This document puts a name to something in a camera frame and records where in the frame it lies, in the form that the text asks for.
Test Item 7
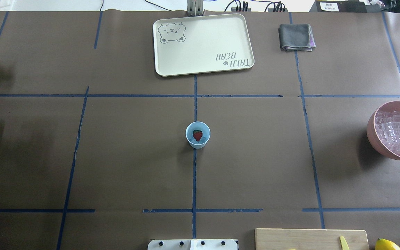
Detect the light blue plastic cup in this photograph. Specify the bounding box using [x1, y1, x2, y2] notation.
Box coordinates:
[185, 121, 211, 149]

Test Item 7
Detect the red strawberry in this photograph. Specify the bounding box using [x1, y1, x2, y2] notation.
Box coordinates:
[193, 130, 203, 142]

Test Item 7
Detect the pink bowl of ice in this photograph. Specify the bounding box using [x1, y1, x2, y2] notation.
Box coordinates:
[367, 101, 400, 160]

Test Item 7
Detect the grey folded cloth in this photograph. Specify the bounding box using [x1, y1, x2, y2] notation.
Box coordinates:
[279, 24, 316, 52]

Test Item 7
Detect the yellow lemon right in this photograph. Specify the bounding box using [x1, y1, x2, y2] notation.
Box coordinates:
[375, 238, 400, 250]

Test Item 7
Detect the yellow knife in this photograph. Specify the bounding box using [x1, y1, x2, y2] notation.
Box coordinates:
[339, 235, 350, 250]

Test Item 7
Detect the wooden cutting board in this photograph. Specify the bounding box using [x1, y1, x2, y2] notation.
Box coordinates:
[255, 228, 369, 250]

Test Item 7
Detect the cream bear tray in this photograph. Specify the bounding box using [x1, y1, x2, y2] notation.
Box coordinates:
[153, 13, 255, 77]

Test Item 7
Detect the aluminium frame post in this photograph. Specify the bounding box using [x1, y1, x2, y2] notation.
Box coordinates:
[187, 0, 204, 16]

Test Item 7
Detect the white camera pole stand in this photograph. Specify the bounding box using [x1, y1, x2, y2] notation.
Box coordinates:
[147, 239, 239, 250]

